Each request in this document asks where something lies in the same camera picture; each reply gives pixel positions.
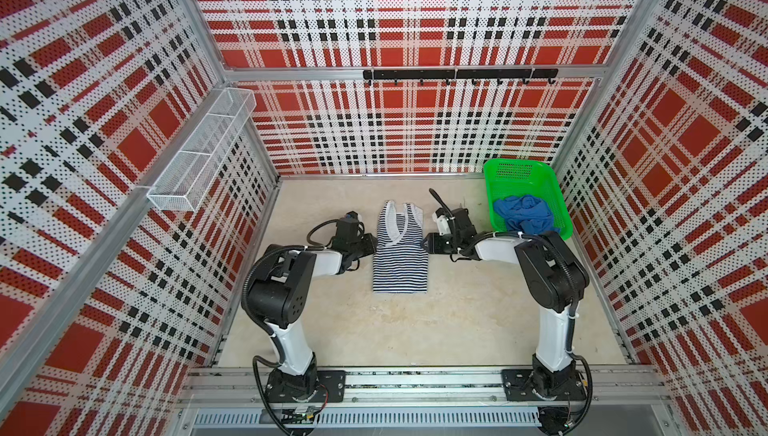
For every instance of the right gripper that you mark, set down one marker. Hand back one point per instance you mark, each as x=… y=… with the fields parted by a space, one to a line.
x=434 y=243

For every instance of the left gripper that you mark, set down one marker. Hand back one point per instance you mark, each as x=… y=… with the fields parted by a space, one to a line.
x=369 y=245

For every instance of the blue white striped tank top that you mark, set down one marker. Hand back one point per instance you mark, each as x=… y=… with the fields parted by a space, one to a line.
x=400 y=263

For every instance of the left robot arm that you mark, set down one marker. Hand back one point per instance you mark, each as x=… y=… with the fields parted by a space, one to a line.
x=276 y=290

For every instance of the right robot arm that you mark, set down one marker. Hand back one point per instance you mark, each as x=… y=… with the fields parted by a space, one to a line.
x=554 y=276

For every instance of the green plastic basket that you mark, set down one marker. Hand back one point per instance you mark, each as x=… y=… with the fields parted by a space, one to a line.
x=517 y=177

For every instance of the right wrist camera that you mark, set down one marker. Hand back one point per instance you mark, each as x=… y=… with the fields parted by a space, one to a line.
x=442 y=222

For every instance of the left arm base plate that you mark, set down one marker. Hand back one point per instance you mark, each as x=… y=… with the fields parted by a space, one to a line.
x=330 y=385

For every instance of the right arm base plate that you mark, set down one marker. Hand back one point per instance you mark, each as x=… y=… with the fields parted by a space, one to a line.
x=540 y=385

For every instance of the black hook rail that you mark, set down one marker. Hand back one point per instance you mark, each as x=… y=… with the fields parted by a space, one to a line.
x=523 y=74

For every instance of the white wire mesh shelf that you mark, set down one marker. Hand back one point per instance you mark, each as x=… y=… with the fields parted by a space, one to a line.
x=184 y=183

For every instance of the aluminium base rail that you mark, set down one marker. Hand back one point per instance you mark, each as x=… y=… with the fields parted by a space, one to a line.
x=621 y=399

